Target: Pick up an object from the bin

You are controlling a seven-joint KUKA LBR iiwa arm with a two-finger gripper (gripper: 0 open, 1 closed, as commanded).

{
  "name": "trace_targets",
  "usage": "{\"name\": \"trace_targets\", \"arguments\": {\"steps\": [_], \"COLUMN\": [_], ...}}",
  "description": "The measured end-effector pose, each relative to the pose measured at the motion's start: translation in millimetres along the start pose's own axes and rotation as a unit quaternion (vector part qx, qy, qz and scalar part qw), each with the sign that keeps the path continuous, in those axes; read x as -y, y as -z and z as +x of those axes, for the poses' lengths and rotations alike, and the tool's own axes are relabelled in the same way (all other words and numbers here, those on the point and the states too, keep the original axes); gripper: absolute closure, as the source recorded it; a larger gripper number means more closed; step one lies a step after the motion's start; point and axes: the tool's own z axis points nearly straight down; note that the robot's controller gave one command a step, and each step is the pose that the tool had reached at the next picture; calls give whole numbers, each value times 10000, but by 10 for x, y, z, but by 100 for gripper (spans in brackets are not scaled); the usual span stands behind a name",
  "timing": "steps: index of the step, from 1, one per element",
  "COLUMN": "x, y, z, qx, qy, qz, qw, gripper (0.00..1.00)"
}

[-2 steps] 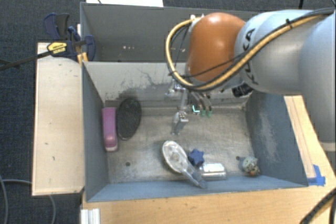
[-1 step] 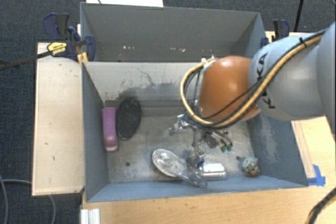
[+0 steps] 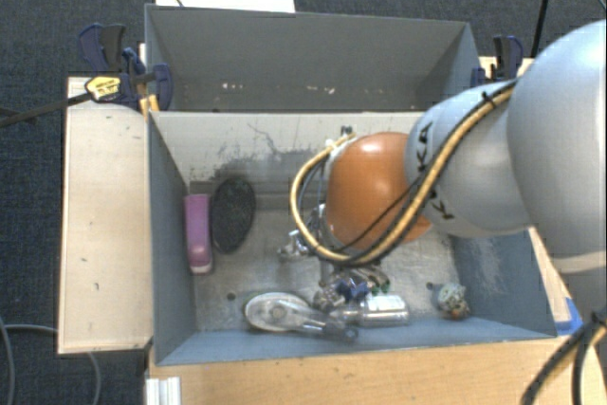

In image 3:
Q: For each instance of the pale wood board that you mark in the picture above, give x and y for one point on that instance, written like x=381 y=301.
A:
x=104 y=223

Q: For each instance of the clear plastic bottle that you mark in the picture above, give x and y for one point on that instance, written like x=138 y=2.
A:
x=384 y=313

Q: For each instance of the black oval brush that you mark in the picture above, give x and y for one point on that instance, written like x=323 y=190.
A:
x=233 y=215

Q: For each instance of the grey metal bin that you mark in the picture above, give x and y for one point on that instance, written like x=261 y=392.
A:
x=265 y=61

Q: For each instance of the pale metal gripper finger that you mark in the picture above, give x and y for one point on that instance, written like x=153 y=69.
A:
x=352 y=290
x=323 y=300

